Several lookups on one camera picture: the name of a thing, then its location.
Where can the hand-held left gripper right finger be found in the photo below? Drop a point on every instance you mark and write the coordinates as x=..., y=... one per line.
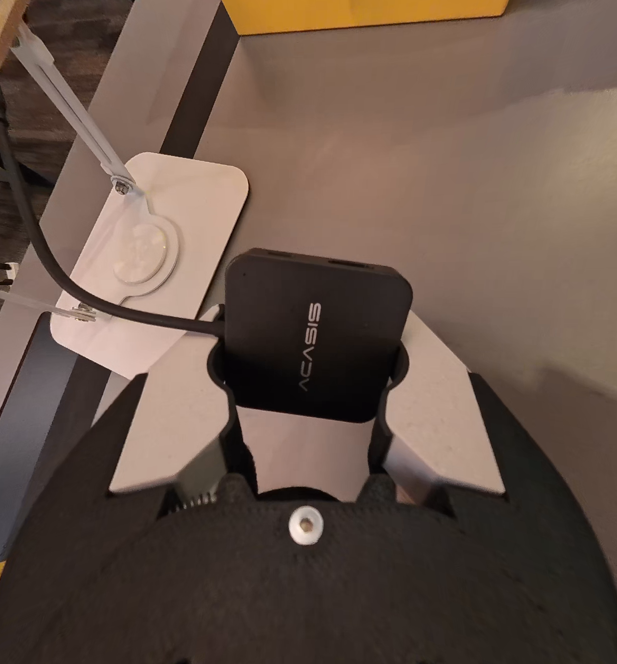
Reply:
x=443, y=420

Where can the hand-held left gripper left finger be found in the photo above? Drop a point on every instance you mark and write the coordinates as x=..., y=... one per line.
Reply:
x=173, y=415

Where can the yellow plastic bin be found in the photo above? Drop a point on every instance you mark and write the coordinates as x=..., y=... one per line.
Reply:
x=365, y=10

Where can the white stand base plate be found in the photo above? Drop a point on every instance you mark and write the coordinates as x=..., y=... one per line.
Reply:
x=194, y=207

